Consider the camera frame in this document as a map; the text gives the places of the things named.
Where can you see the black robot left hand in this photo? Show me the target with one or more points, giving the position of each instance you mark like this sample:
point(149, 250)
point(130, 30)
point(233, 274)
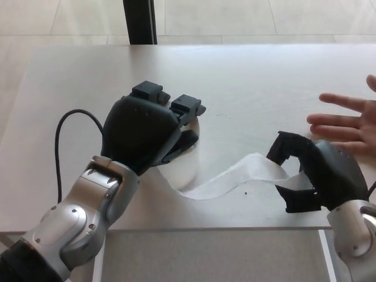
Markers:
point(135, 132)

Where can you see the bare person hand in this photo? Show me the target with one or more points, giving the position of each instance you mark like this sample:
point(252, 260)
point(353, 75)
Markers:
point(352, 129)

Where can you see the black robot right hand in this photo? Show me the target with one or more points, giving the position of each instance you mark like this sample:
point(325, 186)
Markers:
point(335, 176)

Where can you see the white toilet paper roll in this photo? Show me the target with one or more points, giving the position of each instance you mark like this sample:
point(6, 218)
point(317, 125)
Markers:
point(252, 170)

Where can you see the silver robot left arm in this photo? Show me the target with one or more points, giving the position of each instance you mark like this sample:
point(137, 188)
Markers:
point(73, 217)

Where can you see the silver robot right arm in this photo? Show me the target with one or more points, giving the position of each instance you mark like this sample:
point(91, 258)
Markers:
point(352, 235)

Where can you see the white metal table leg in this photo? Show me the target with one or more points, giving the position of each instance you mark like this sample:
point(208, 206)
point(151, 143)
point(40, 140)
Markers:
point(97, 270)
point(327, 252)

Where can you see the black vertical door frame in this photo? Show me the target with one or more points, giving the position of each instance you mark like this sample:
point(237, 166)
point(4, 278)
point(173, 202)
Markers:
point(138, 20)

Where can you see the white table frame brace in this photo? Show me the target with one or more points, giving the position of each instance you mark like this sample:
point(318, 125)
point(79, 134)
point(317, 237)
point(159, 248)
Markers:
point(6, 239)

